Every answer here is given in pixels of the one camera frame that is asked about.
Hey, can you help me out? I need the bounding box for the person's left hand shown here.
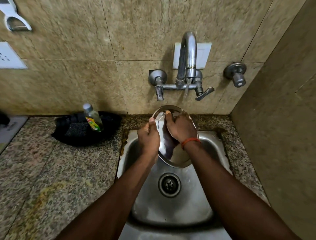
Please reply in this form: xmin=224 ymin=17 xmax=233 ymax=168
xmin=137 ymin=117 xmax=161 ymax=166

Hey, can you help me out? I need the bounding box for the person's right hand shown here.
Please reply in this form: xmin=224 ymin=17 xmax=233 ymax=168
xmin=163 ymin=110 xmax=199 ymax=159

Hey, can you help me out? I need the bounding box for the round steel plate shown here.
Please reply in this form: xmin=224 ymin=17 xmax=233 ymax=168
xmin=151 ymin=105 xmax=199 ymax=169

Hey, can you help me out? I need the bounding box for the person's left forearm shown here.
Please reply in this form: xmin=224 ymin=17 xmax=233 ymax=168
xmin=55 ymin=151 xmax=158 ymax=240

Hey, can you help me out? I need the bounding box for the person's right forearm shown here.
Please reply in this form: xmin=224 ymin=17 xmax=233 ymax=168
xmin=182 ymin=141 xmax=302 ymax=240

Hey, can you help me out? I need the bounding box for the orange thread wristband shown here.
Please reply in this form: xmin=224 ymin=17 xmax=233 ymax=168
xmin=181 ymin=137 xmax=201 ymax=150

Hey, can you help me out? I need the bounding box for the clear dish soap bottle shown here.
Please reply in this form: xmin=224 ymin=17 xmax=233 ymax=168
xmin=82 ymin=103 xmax=104 ymax=132

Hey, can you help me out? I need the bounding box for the round sink drain strainer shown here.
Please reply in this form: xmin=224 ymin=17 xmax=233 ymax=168
xmin=158 ymin=173 xmax=182 ymax=198

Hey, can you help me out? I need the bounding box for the black plastic tray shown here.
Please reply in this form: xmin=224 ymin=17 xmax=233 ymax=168
xmin=51 ymin=111 xmax=122 ymax=146

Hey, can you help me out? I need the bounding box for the dark scouring pad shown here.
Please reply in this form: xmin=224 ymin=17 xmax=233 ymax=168
xmin=65 ymin=122 xmax=91 ymax=138

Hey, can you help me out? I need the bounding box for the stainless steel sink basin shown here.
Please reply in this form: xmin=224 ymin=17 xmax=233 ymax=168
xmin=116 ymin=130 xmax=233 ymax=240

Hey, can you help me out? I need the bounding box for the grey flat mat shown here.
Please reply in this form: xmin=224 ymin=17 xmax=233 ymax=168
xmin=0 ymin=116 xmax=28 ymax=155

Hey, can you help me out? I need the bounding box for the chrome wall mixer faucet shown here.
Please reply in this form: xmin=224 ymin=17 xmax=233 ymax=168
xmin=148 ymin=31 xmax=215 ymax=102

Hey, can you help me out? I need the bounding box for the chrome wall stop valve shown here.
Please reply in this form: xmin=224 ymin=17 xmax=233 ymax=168
xmin=223 ymin=62 xmax=247 ymax=88

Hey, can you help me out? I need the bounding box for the white wall switch plate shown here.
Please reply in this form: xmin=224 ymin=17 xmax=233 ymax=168
xmin=0 ymin=42 xmax=28 ymax=69

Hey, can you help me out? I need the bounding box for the white wall-mounted holder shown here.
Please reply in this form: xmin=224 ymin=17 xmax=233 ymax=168
xmin=0 ymin=0 xmax=32 ymax=32

